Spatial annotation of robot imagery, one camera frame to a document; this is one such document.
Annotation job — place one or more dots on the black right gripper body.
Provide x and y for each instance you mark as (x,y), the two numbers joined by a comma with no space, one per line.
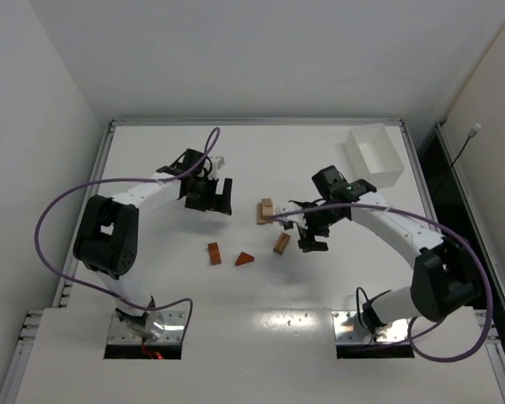
(307,225)

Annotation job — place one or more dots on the striped dark wood block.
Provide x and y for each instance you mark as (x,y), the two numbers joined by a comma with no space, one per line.
(281,243)

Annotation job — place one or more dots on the orange arch wood block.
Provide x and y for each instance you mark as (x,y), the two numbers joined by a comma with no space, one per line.
(214,253)

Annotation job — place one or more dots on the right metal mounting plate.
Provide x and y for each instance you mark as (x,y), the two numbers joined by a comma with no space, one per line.
(348,331)

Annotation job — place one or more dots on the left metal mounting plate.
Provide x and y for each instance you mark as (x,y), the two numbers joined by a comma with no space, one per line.
(161,328)

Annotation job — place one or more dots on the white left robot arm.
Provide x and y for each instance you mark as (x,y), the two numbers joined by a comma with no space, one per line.
(107,239)

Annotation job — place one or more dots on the orange triangle wood block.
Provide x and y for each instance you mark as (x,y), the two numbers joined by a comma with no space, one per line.
(244,258)

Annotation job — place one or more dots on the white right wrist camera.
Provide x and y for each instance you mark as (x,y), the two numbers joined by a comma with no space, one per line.
(290,217)

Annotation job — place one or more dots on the white translucent plastic bin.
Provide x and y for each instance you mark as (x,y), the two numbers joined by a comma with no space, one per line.
(373,156)

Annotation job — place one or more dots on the small pale wood cube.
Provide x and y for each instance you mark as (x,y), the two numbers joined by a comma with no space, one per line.
(265,211)

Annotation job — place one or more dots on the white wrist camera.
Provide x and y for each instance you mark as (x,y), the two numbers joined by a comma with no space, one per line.
(214,165)
(290,217)

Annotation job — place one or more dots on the engraved long wood block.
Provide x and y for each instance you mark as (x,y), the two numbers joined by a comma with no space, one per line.
(259,216)

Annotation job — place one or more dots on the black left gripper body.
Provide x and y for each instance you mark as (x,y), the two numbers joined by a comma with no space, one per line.
(210,199)

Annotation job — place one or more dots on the hanging black cable connector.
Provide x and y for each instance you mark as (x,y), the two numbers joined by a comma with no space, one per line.
(470,135)

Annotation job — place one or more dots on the metal mounting plate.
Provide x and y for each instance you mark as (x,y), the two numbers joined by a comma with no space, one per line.
(348,331)
(161,328)

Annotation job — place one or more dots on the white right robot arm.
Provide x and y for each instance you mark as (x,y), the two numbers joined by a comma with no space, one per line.
(443,276)

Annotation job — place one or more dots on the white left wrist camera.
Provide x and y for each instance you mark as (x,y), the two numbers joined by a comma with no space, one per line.
(214,165)

